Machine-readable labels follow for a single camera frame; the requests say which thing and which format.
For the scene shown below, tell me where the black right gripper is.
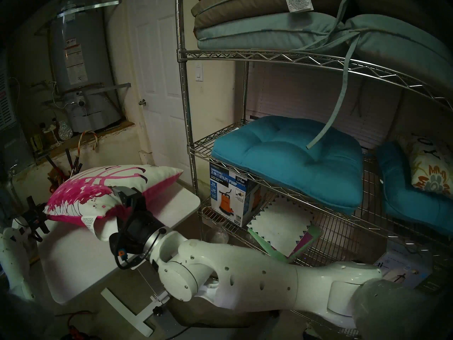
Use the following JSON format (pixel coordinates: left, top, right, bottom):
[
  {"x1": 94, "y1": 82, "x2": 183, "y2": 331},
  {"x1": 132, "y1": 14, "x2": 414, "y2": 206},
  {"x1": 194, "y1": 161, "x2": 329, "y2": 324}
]
[{"x1": 109, "y1": 186, "x2": 167, "y2": 270}]

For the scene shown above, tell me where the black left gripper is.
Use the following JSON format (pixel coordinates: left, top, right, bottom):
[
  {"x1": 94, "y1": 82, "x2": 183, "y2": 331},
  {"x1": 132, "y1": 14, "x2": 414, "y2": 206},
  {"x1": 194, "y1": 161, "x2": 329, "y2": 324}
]
[{"x1": 21, "y1": 195, "x2": 51, "y2": 243}]

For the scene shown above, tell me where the pink flamingo throw cushion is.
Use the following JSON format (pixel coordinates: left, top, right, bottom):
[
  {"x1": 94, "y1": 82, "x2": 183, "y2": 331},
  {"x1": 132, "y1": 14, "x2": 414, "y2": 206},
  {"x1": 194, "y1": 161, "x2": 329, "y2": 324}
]
[{"x1": 43, "y1": 165, "x2": 184, "y2": 242}]

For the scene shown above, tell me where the teal tufted seat cushion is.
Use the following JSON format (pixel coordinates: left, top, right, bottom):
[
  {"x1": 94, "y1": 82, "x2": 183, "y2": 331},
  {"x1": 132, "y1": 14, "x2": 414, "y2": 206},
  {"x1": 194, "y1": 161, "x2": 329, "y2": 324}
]
[
  {"x1": 211, "y1": 115, "x2": 364, "y2": 216},
  {"x1": 375, "y1": 141, "x2": 453, "y2": 235}
]

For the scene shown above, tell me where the light blue seat cushion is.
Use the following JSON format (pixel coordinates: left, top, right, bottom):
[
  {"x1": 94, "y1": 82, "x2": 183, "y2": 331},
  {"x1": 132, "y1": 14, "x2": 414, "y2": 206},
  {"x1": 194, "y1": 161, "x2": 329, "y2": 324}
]
[{"x1": 195, "y1": 13, "x2": 345, "y2": 51}]

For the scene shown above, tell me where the tan seat cushion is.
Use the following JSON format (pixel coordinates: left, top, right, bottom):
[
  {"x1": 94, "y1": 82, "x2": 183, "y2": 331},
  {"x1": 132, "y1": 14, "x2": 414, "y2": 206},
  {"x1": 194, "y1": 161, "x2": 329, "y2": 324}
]
[
  {"x1": 354, "y1": 0, "x2": 453, "y2": 39},
  {"x1": 191, "y1": 0, "x2": 349, "y2": 30}
]

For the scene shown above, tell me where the light blue cushion with ties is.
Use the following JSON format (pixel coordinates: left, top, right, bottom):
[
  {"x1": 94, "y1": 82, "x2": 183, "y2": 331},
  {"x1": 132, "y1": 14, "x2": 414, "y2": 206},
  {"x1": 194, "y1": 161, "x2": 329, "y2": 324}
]
[{"x1": 306, "y1": 0, "x2": 453, "y2": 150}]

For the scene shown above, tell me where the orange plastic bucket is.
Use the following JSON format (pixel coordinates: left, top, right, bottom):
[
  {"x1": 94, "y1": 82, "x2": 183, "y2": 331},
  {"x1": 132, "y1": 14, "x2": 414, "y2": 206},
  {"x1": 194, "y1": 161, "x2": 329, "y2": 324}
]
[{"x1": 48, "y1": 168, "x2": 76, "y2": 194}]

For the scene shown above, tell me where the white folding table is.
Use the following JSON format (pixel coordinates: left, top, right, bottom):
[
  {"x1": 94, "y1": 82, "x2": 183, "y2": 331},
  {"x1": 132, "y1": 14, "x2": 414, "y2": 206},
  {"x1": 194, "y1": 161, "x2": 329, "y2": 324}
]
[{"x1": 37, "y1": 182, "x2": 201, "y2": 338}]

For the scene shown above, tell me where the clear glass bowl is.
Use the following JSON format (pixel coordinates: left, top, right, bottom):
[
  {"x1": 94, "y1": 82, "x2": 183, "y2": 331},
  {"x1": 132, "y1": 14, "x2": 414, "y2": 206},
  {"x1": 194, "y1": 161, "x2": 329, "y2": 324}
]
[{"x1": 209, "y1": 226, "x2": 230, "y2": 244}]

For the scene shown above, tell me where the utility pump cardboard box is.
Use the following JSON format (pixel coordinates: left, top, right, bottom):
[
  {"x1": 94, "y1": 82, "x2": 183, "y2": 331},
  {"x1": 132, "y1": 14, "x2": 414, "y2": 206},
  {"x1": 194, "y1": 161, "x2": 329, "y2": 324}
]
[{"x1": 210, "y1": 161, "x2": 260, "y2": 227}]

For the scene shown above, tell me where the grey furnace cabinet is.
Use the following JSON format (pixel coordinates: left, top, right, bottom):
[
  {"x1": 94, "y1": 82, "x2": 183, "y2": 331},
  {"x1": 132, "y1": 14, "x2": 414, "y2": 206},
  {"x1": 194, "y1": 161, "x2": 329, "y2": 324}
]
[{"x1": 0, "y1": 65, "x2": 34, "y2": 166}]

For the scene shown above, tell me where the white panel door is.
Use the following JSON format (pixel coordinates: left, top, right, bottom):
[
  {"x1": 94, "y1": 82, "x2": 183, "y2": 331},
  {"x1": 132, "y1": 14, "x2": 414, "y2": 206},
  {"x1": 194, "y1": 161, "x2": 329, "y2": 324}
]
[{"x1": 126, "y1": 0, "x2": 193, "y2": 184}]

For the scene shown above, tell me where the green paper folder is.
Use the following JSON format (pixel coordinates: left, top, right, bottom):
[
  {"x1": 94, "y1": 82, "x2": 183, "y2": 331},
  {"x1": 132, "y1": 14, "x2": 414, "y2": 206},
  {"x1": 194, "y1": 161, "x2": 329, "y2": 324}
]
[{"x1": 247, "y1": 225, "x2": 323, "y2": 264}]

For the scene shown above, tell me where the white paper with zigzag edge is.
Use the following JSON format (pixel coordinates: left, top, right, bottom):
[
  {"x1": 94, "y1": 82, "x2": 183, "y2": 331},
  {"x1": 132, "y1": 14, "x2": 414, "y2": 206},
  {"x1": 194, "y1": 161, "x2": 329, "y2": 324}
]
[{"x1": 247, "y1": 194, "x2": 315, "y2": 257}]

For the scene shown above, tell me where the grey water heater tank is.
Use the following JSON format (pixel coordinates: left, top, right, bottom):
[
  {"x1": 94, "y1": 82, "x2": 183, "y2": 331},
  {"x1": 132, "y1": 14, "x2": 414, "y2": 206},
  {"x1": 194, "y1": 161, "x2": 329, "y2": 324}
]
[{"x1": 48, "y1": 0, "x2": 131, "y2": 132}]

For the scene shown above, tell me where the purple paper sheet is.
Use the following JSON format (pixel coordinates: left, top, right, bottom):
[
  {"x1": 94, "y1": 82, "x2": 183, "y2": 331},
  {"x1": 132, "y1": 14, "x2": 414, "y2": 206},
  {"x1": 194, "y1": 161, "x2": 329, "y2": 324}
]
[{"x1": 288, "y1": 233, "x2": 315, "y2": 258}]

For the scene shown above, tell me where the printed box with Chinese characters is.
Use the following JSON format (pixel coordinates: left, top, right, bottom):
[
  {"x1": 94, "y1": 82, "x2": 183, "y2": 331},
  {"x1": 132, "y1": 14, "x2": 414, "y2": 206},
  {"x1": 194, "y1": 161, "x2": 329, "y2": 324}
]
[{"x1": 373, "y1": 251, "x2": 436, "y2": 294}]

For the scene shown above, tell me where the floral print throw pillow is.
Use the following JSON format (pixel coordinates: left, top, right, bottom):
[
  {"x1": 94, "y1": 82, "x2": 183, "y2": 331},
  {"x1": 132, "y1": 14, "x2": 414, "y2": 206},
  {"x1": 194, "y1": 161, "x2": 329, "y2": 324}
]
[{"x1": 398, "y1": 132, "x2": 453, "y2": 198}]

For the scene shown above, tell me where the red yellow wire loop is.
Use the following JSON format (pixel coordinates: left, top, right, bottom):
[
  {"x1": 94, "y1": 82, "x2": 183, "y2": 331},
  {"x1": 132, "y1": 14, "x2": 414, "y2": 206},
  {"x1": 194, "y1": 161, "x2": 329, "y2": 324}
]
[{"x1": 79, "y1": 130, "x2": 99, "y2": 152}]

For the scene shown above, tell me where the crumpled silver foil duct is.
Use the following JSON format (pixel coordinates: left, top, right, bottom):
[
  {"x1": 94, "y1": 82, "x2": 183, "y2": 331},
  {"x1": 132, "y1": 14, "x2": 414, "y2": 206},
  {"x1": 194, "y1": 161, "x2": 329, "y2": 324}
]
[{"x1": 58, "y1": 120, "x2": 73, "y2": 141}]

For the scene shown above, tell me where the chrome wire shelf rack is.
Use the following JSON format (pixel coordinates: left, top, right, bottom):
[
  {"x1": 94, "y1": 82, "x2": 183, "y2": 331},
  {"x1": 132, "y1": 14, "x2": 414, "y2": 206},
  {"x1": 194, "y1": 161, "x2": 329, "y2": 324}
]
[{"x1": 175, "y1": 0, "x2": 453, "y2": 340}]

